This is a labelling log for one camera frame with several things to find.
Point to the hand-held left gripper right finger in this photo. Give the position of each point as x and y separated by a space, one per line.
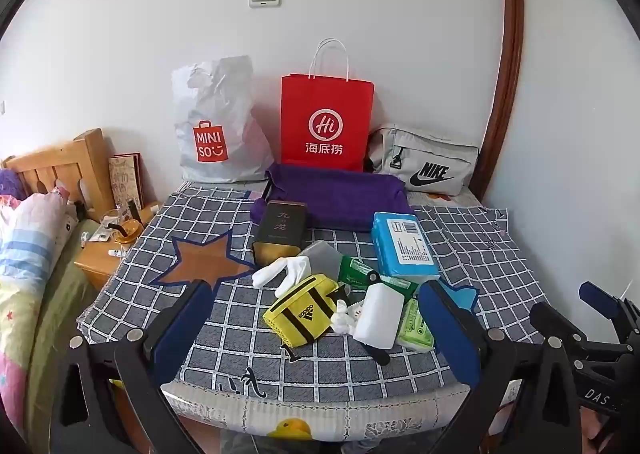
452 339

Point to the small white tube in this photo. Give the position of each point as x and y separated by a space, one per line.
120 252

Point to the red paper bag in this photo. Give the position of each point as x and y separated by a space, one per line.
327 103

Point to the brown hardcover book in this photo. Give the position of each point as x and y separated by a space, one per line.
127 178

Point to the dark green packet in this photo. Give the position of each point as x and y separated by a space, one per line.
356 271

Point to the wooden headboard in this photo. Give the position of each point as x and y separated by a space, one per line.
55 166

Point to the wooden nightstand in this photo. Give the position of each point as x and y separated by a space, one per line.
102 269

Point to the yellow zip pouch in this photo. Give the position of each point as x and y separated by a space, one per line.
300 311

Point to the blue tissue pack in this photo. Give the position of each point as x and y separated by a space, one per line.
402 246

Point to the purple towel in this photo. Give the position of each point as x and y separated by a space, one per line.
345 196

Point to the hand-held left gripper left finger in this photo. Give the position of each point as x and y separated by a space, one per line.
182 329

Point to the white plastic shopping bag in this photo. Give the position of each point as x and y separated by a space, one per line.
220 108

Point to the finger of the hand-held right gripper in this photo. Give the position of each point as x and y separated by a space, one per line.
545 316
597 293

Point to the white foam block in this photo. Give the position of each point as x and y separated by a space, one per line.
379 316

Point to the light green packet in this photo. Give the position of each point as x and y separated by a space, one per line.
415 329

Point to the grey checked blanket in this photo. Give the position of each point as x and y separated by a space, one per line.
320 379

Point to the brown wooden door frame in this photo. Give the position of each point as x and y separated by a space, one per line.
502 58

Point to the floral quilt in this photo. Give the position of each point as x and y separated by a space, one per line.
30 234

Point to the grey waist bag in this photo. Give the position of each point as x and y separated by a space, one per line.
425 158

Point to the black tea box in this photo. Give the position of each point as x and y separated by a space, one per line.
280 229

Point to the white glove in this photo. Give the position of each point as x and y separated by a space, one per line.
287 271

